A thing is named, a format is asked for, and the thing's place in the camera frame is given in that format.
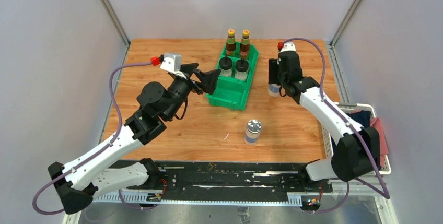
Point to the green plastic triple bin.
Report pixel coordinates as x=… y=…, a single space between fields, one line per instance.
x=230 y=92

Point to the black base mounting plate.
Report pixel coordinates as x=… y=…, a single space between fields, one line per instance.
x=233 y=181

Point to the black cap white powder jar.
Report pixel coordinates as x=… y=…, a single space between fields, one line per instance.
x=241 y=69

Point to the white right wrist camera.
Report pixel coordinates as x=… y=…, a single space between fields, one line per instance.
x=288 y=46

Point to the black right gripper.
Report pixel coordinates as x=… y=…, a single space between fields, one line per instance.
x=274 y=66

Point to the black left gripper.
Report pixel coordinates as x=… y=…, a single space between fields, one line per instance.
x=208 y=80

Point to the pink cloth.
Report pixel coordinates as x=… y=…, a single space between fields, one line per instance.
x=377 y=124

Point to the right aluminium corner post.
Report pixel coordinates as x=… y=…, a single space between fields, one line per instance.
x=345 y=22

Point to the aluminium front rail frame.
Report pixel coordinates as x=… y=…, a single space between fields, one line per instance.
x=145 y=199

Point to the white plastic basket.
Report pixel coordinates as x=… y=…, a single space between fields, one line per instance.
x=348 y=108

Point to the aluminium corner frame post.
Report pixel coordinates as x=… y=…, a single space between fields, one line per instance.
x=116 y=22

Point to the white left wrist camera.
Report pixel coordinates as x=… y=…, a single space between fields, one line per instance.
x=170 y=62

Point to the dark blue cloth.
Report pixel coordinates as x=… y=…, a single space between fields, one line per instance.
x=361 y=117

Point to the yellow cap sauce bottle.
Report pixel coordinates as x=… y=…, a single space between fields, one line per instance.
x=230 y=45
x=245 y=44

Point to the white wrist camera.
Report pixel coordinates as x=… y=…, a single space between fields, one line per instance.
x=170 y=62
x=288 y=46

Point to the black cap salt jar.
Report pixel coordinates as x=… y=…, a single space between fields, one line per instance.
x=225 y=66

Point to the silver lid blue label jar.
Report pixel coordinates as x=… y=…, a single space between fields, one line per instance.
x=253 y=130

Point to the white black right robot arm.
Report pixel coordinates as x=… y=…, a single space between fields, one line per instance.
x=357 y=148

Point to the silver lid spice jar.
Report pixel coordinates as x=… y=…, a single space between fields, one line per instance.
x=274 y=90

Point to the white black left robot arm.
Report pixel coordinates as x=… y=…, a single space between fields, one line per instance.
x=90 y=176

